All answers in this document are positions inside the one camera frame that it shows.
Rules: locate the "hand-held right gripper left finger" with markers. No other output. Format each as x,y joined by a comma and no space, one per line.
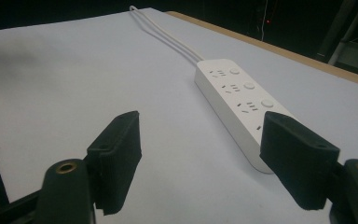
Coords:
115,161

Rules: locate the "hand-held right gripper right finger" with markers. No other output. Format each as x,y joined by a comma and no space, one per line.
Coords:
298,161

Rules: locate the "white power strip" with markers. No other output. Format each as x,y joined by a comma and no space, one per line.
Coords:
230,93

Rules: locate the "grey metal stand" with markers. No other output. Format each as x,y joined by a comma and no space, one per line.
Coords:
351,46

